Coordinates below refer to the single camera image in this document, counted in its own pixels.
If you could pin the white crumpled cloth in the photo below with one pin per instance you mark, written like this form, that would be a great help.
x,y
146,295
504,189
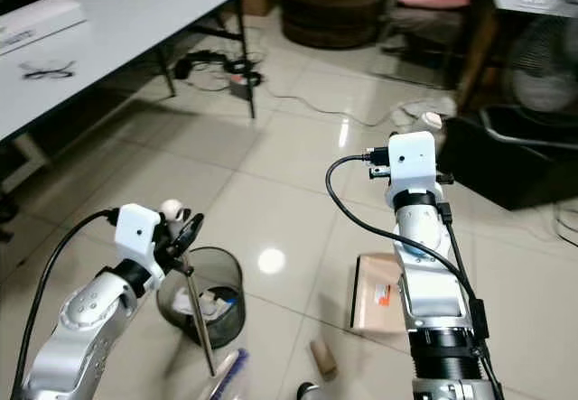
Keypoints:
x,y
415,113

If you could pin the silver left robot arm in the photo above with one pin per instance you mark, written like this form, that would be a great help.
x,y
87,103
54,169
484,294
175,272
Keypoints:
x,y
77,328

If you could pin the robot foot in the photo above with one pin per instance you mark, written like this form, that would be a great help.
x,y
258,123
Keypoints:
x,y
314,393

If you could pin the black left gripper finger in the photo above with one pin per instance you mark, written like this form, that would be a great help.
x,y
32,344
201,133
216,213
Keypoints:
x,y
193,229
173,227

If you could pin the black eyeglasses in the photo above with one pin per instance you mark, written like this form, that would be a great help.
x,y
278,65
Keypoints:
x,y
50,71

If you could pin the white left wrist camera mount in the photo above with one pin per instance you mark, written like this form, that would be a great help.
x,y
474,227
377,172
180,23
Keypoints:
x,y
135,236

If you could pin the white paper trash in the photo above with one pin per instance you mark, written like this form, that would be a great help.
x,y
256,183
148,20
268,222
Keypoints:
x,y
217,302

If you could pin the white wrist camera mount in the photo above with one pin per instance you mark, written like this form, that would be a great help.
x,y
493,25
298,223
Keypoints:
x,y
135,236
411,161

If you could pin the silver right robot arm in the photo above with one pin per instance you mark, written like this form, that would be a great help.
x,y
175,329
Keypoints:
x,y
433,283

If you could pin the black storage box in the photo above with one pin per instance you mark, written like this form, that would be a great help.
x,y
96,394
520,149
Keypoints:
x,y
506,161

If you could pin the long white box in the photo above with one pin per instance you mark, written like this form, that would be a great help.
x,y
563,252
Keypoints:
x,y
41,23

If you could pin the white table with black legs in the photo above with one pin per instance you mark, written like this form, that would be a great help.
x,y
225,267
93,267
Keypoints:
x,y
144,12

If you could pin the brown round armchair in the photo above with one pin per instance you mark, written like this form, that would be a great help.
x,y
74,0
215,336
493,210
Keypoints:
x,y
330,13

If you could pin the dark translucent trash bin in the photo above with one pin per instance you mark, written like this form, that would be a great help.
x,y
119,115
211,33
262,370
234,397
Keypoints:
x,y
228,323

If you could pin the power strip with black plugs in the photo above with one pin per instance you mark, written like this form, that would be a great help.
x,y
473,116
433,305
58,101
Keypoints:
x,y
242,79

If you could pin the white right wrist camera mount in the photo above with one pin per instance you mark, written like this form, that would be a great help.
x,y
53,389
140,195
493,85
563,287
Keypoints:
x,y
411,161

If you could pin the black floor fan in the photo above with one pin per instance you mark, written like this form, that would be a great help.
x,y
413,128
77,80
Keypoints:
x,y
542,61

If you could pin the brown cardboard tube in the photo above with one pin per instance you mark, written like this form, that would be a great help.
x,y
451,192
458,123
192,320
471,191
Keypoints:
x,y
323,359

